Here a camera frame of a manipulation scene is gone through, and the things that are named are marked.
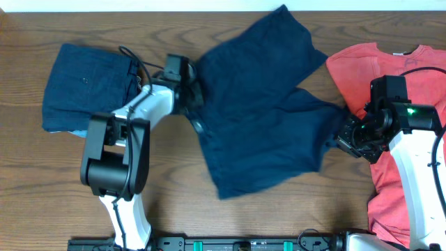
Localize navy blue shorts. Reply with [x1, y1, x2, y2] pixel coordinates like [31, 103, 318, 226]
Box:
[42, 43, 139, 135]
[187, 6, 347, 199]

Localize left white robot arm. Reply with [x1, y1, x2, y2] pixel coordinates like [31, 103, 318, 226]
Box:
[80, 64, 201, 250]

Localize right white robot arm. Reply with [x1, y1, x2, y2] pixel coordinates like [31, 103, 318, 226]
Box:
[336, 102, 445, 250]

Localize red t-shirt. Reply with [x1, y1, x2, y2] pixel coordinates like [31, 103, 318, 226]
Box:
[326, 43, 445, 248]

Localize folded navy blue shorts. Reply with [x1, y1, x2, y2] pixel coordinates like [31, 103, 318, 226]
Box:
[42, 43, 139, 135]

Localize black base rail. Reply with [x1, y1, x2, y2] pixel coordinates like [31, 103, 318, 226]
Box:
[67, 234, 347, 251]

